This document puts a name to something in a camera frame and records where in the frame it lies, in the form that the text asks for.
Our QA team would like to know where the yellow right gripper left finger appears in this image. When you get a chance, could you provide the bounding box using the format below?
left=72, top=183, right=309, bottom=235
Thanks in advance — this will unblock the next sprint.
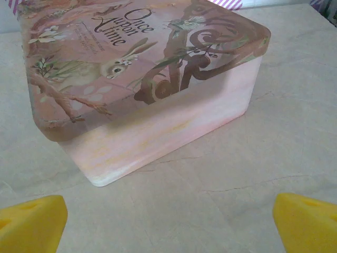
left=0, top=194, right=68, bottom=253

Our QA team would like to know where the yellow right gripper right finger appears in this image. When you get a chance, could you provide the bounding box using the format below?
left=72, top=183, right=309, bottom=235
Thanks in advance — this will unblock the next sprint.
left=272, top=192, right=337, bottom=253

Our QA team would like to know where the pink illustrated tin box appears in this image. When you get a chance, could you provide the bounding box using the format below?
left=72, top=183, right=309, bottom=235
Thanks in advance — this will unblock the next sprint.
left=16, top=0, right=272, bottom=188

